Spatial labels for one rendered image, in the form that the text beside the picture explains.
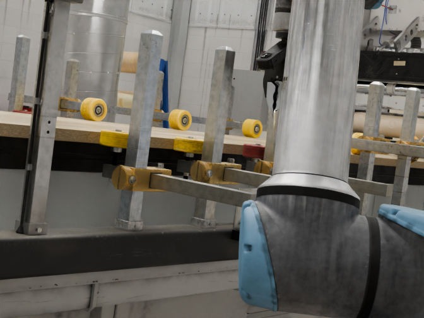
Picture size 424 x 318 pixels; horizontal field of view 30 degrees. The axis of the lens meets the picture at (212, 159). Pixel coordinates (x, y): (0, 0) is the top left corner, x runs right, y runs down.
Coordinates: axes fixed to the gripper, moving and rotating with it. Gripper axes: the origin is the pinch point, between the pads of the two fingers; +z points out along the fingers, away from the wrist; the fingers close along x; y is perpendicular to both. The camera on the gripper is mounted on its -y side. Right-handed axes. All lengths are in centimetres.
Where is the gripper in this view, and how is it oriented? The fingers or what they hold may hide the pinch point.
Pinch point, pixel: (274, 113)
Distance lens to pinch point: 196.5
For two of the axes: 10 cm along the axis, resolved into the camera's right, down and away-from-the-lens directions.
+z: -1.2, 9.9, 0.7
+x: -7.5, -1.4, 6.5
